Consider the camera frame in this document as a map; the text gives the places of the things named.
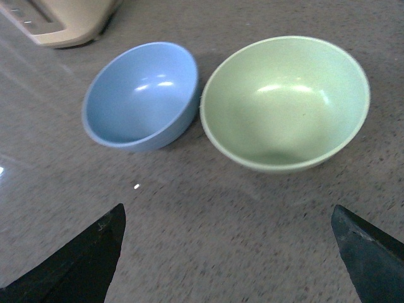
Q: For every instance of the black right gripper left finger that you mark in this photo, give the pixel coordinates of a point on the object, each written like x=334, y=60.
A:
x=80, y=271

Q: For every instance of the green plastic bowl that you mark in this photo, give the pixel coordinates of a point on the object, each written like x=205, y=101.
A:
x=285, y=104

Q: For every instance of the blue plastic bowl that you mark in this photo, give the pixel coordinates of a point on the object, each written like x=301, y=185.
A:
x=144, y=99

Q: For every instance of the cream two-slot toaster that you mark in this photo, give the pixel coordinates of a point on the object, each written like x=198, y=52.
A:
x=60, y=24

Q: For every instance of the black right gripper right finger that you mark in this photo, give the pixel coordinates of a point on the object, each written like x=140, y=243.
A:
x=373, y=258

